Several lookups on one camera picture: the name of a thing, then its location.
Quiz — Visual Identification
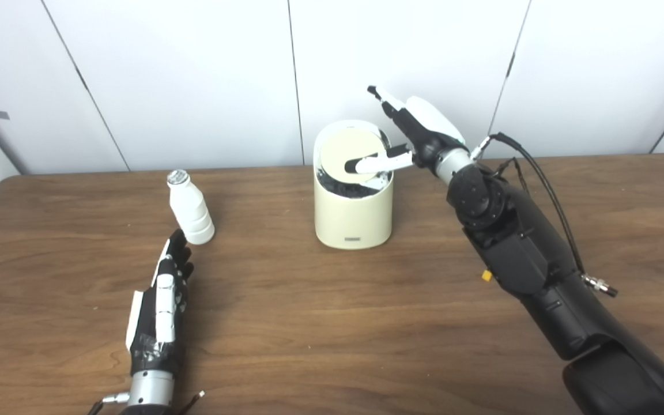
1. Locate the thin black arm wire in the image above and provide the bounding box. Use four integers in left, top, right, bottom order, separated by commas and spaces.
179, 391, 206, 415
496, 159, 531, 194

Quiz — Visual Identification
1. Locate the black bin liner bag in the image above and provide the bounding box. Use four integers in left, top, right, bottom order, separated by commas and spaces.
316, 164, 393, 199

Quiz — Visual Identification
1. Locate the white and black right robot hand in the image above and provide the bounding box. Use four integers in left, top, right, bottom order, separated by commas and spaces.
345, 85, 468, 176

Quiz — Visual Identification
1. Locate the cream-colored bin body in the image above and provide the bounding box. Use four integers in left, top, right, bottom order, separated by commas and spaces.
313, 119, 395, 251

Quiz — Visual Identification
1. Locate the thin black left arm wire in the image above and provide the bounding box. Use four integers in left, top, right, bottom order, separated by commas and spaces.
179, 391, 206, 415

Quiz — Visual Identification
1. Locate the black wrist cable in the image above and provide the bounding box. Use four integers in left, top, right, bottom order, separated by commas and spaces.
87, 392, 131, 415
470, 132, 619, 298

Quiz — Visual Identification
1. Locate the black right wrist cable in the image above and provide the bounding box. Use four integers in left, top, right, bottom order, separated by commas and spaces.
470, 132, 619, 298

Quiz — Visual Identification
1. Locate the thin black right arm wire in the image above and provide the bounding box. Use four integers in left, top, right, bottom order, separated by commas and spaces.
496, 159, 531, 194

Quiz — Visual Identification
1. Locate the round cream bin lid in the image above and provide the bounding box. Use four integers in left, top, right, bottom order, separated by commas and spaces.
319, 128, 387, 185

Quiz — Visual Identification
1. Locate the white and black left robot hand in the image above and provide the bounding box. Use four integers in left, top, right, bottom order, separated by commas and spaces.
126, 229, 194, 378

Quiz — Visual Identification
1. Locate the small white plastic bottle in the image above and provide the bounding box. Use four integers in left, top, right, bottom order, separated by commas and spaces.
167, 169, 216, 246

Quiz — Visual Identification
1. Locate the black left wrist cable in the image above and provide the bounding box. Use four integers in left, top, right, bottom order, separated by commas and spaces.
87, 392, 131, 415

